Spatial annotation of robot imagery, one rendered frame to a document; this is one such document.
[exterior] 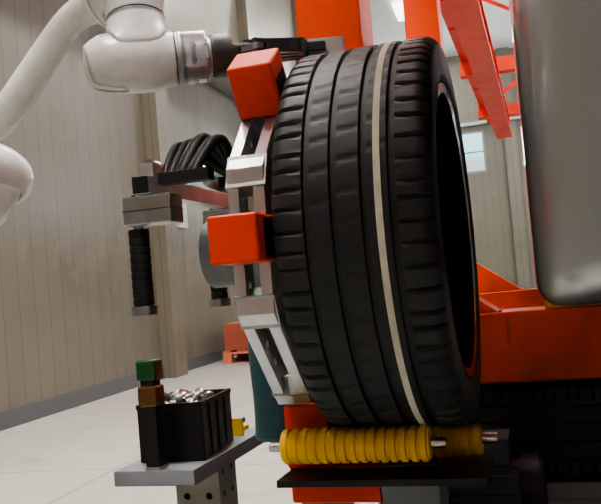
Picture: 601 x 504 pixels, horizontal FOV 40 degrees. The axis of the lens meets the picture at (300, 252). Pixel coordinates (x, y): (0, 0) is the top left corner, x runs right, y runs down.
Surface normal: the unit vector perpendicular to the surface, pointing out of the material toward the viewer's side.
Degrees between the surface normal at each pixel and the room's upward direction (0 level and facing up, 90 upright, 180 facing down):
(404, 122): 64
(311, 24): 90
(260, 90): 125
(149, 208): 90
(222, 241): 90
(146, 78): 141
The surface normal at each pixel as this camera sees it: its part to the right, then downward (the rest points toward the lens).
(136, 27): 0.14, -0.34
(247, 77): -0.18, 0.55
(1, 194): 0.83, 0.31
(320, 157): -0.29, -0.34
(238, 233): -0.29, -0.02
